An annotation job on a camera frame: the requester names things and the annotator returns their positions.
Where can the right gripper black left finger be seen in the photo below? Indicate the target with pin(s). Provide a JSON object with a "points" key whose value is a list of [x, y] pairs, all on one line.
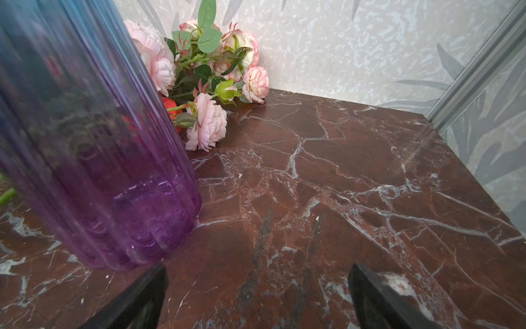
{"points": [[139, 306]]}

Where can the pink rose stem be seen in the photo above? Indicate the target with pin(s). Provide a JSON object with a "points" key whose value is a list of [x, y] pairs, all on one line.
{"points": [[205, 120], [200, 47], [155, 55]]}

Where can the red rose stem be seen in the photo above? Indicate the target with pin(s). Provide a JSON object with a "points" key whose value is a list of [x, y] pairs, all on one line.
{"points": [[169, 105]]}

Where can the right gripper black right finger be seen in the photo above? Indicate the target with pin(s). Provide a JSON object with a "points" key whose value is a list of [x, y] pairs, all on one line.
{"points": [[377, 305]]}

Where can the purple ribbed glass vase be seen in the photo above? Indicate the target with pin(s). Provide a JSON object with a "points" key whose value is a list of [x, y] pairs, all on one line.
{"points": [[85, 137]]}

